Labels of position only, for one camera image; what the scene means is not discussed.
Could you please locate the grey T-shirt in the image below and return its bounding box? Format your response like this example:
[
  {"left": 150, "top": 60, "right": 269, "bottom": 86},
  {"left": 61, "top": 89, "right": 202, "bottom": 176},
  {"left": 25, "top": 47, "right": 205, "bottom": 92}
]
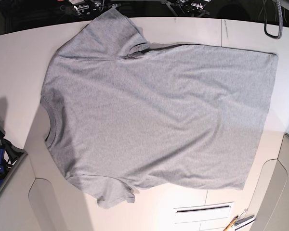
[{"left": 40, "top": 9, "right": 278, "bottom": 209}]

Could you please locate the yellow pencil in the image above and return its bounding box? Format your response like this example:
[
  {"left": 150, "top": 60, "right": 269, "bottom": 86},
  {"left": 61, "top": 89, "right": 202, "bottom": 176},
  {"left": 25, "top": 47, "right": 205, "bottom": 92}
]
[{"left": 223, "top": 216, "right": 238, "bottom": 231}]

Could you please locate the blue black equipment pile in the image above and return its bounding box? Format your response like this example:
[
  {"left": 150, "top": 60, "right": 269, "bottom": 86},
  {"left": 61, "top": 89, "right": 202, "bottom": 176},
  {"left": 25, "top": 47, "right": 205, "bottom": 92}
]
[{"left": 0, "top": 127, "right": 26, "bottom": 187}]

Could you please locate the white cable slot cover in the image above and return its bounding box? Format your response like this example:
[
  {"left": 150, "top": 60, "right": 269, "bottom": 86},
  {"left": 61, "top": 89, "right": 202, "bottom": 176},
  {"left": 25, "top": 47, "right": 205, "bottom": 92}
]
[{"left": 174, "top": 202, "right": 235, "bottom": 223}]

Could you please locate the black looped cable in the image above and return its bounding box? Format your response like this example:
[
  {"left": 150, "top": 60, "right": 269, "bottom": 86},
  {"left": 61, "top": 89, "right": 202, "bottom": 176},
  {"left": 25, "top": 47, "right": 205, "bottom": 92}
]
[{"left": 263, "top": 0, "right": 284, "bottom": 39}]

